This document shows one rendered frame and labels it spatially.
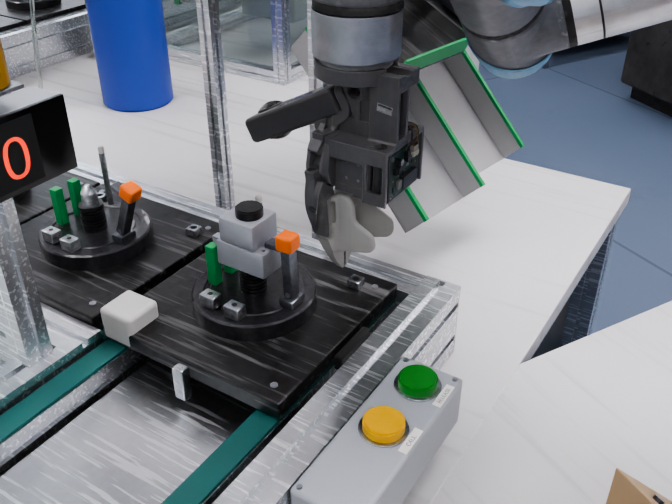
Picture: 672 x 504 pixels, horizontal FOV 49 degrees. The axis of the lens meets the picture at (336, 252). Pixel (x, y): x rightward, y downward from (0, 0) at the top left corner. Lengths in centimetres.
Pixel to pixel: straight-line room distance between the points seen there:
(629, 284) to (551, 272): 164
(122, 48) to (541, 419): 116
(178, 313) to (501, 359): 40
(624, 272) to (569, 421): 196
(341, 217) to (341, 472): 23
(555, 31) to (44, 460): 61
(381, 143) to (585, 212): 73
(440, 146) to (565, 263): 28
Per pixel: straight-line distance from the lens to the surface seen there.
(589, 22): 67
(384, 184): 63
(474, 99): 116
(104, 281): 93
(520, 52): 68
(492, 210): 129
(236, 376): 76
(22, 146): 69
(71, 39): 213
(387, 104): 62
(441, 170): 103
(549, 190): 138
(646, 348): 104
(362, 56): 61
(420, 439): 71
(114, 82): 171
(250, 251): 79
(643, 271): 287
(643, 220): 321
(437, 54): 91
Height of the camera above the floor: 147
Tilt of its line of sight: 32 degrees down
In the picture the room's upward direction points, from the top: straight up
